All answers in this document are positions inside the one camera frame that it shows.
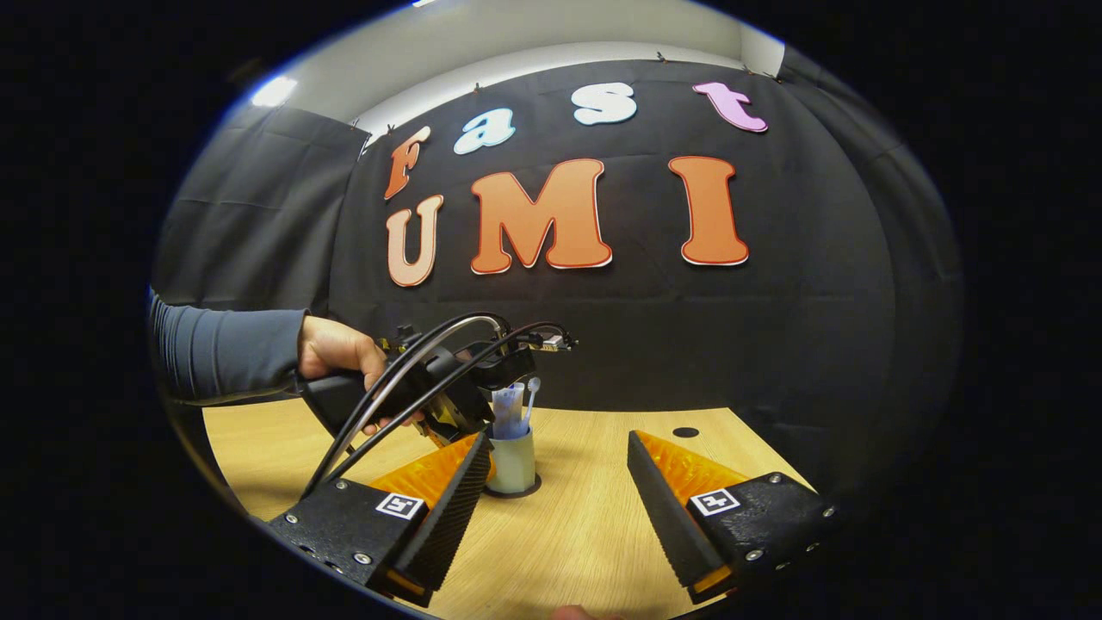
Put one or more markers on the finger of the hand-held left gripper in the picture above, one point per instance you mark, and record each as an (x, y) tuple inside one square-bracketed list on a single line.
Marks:
[(448, 427)]

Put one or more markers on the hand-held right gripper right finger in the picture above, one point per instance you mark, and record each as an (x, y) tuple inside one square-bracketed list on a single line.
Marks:
[(663, 508)]

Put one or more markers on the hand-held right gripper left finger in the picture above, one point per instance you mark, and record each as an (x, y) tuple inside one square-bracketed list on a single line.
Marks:
[(448, 517)]

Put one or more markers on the small toothpaste tube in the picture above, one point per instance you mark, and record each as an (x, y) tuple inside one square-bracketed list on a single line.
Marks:
[(508, 412)]

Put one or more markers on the white cup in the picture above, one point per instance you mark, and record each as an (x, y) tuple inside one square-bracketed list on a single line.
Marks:
[(515, 465)]

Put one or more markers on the dark brown round coaster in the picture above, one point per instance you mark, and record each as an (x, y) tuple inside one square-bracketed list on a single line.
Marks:
[(529, 489)]

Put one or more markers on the white toothbrush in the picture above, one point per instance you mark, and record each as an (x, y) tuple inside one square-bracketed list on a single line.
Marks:
[(532, 398)]

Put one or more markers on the wooden desktop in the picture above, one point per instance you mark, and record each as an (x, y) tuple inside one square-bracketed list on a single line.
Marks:
[(585, 517)]

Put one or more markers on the black backdrop cloth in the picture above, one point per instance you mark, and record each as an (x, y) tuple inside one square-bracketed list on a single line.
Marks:
[(646, 344)]

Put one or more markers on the ceiling light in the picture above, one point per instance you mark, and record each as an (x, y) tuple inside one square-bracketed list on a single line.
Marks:
[(274, 91)]

